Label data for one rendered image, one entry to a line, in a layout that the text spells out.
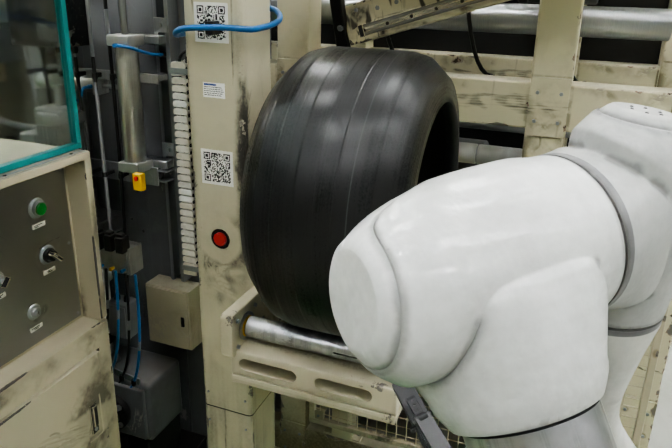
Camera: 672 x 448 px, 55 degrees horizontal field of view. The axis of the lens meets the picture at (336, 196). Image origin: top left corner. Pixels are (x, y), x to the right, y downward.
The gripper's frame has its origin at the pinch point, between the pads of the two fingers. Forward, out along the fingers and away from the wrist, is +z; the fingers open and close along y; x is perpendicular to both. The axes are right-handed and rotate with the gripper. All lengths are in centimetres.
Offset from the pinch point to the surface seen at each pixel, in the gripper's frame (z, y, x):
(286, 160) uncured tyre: 35.5, -24.4, -2.3
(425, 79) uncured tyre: 40, -25, 26
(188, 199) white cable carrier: 63, 0, -21
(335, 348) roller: 23.2, 15.3, -5.8
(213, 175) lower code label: 60, -6, -14
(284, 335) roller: 30.8, 15.2, -13.9
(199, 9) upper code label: 73, -35, -4
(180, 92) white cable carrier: 73, -19, -14
